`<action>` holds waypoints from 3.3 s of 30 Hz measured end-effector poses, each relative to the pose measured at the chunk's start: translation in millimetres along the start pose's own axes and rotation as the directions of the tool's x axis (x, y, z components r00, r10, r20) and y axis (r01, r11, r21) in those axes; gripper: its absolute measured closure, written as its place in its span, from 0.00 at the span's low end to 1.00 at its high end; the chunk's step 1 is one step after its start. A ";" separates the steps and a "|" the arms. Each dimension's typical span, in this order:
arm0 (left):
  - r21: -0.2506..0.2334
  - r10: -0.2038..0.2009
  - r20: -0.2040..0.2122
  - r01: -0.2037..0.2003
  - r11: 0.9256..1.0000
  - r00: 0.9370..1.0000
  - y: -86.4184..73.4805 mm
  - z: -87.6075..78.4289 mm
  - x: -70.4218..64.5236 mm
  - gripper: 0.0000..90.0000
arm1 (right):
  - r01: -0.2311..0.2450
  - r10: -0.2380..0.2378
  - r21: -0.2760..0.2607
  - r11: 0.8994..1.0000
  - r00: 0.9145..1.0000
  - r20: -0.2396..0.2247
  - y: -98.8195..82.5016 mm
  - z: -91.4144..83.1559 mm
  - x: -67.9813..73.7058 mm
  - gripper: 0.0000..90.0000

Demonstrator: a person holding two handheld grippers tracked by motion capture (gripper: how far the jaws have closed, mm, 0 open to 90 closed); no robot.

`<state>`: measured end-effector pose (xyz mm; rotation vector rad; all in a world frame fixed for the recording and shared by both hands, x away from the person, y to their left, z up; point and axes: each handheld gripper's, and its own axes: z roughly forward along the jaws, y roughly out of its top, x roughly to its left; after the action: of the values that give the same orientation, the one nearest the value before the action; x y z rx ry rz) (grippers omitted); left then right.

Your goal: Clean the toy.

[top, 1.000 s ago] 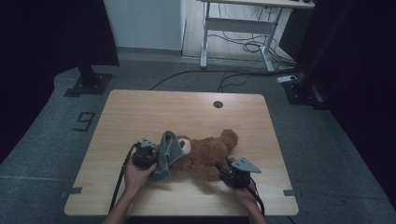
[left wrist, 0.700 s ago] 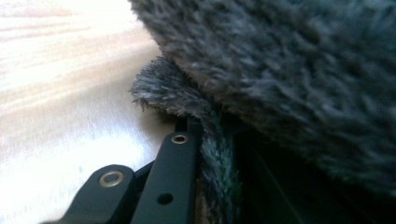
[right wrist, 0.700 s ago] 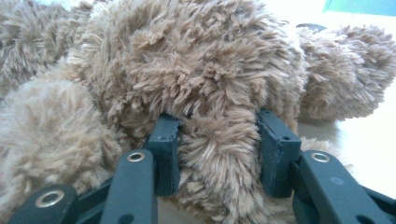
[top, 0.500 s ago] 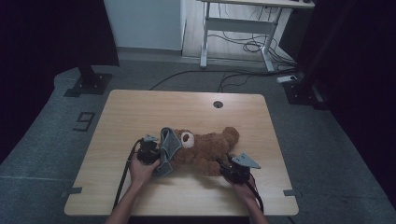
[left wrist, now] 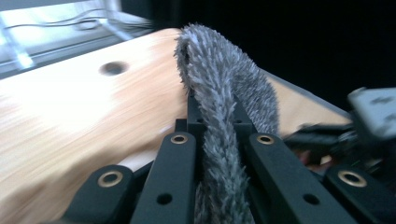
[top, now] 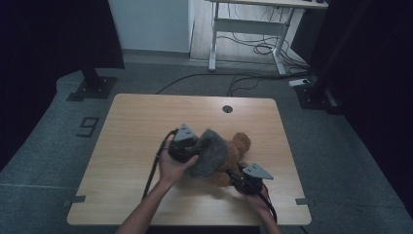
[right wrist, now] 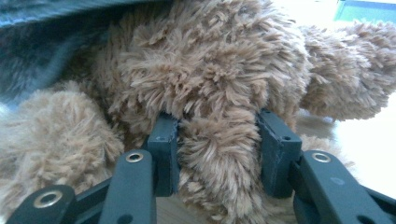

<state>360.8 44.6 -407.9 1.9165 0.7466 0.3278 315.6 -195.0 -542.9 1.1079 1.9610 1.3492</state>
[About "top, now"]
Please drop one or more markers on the brown teddy bear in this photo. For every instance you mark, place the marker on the brown teddy bear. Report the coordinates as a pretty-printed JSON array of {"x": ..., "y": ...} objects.
[{"x": 238, "y": 149}]

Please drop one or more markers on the person's right hand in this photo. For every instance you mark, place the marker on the person's right hand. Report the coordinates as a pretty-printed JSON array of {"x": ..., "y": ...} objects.
[{"x": 259, "y": 201}]

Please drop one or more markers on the black stand with square base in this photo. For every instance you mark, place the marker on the black stand with square base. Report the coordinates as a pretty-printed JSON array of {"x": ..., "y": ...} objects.
[{"x": 94, "y": 87}]

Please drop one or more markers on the dark curtain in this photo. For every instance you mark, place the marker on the dark curtain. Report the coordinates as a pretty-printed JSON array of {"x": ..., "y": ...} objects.
[
  {"x": 48, "y": 48},
  {"x": 373, "y": 81}
]

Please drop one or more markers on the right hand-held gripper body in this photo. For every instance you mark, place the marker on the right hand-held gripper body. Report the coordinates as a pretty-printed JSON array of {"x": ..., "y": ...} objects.
[{"x": 250, "y": 185}]

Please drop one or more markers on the white metal frame desk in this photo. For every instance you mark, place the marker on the white metal frame desk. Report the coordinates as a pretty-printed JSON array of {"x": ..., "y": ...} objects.
[{"x": 250, "y": 26}]

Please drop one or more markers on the grey knitted garment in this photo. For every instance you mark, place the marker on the grey knitted garment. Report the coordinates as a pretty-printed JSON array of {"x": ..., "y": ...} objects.
[{"x": 211, "y": 152}]

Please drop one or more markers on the person's left hand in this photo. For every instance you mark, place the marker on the person's left hand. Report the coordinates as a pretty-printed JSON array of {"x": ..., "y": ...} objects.
[{"x": 170, "y": 170}]

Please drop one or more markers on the black stand with flat base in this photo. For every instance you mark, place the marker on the black stand with flat base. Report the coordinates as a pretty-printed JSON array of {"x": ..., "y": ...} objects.
[{"x": 316, "y": 97}]

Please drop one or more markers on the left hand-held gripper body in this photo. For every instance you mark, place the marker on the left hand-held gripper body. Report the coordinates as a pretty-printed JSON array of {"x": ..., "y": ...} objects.
[{"x": 183, "y": 148}]

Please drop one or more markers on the grey tape strip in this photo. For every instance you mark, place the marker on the grey tape strip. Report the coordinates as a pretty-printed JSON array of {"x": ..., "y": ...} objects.
[
  {"x": 76, "y": 199},
  {"x": 304, "y": 201}
]

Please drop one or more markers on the white power strip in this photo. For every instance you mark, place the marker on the white power strip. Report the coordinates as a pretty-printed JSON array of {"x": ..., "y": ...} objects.
[{"x": 298, "y": 82}]

